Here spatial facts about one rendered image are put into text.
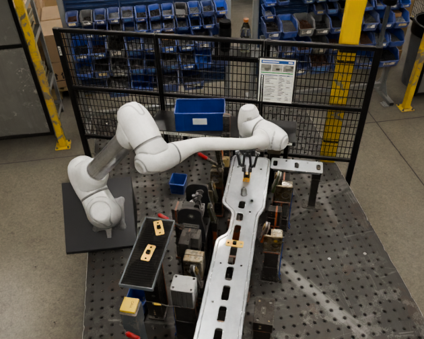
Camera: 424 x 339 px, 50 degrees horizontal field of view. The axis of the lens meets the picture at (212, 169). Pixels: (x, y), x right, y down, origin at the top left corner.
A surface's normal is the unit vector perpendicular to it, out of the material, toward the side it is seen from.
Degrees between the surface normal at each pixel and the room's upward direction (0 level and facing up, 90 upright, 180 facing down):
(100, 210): 47
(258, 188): 0
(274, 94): 90
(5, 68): 90
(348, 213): 0
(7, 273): 0
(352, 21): 90
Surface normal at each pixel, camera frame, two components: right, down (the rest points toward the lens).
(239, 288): -0.02, -0.76
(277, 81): -0.18, 0.65
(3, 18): 0.19, 0.65
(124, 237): 0.07, -0.14
